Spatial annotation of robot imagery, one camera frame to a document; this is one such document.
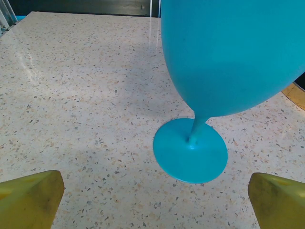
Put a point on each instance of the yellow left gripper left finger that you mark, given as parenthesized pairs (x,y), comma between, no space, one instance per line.
(28,200)

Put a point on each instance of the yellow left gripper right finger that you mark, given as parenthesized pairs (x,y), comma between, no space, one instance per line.
(278,202)

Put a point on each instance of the blue plastic goblet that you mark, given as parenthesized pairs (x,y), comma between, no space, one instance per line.
(226,59)

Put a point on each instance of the aluminium frame post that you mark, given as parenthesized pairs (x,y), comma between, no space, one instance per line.
(4,14)

